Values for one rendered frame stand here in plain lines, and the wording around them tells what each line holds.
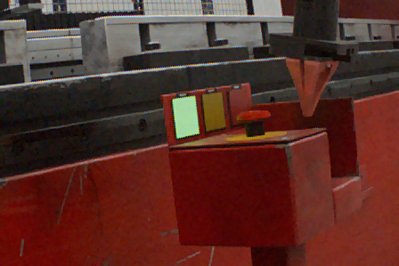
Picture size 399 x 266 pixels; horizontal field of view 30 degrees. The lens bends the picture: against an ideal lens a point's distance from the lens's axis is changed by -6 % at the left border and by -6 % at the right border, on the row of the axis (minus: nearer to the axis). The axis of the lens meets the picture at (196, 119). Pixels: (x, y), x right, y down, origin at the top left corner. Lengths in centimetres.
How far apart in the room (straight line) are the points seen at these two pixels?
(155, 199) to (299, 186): 32
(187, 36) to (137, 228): 45
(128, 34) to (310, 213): 54
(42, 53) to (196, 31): 30
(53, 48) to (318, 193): 77
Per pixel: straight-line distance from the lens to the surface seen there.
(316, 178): 89
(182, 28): 140
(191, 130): 94
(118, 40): 126
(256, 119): 88
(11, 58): 109
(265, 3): 863
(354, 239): 171
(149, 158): 111
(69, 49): 155
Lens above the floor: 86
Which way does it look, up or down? 3 degrees down
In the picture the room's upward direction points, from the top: 7 degrees counter-clockwise
